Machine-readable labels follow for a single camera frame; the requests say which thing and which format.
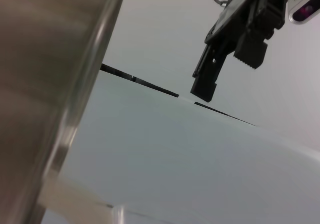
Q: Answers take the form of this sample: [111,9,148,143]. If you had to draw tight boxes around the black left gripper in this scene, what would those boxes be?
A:
[204,0,288,71]

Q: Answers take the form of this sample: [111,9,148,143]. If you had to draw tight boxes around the clear plastic cup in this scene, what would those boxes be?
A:
[0,0,129,224]

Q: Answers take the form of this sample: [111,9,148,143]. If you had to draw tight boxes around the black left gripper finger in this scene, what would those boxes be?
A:
[189,40,236,102]

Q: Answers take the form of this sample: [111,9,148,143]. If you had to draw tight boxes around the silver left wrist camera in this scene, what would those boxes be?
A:
[286,0,320,26]

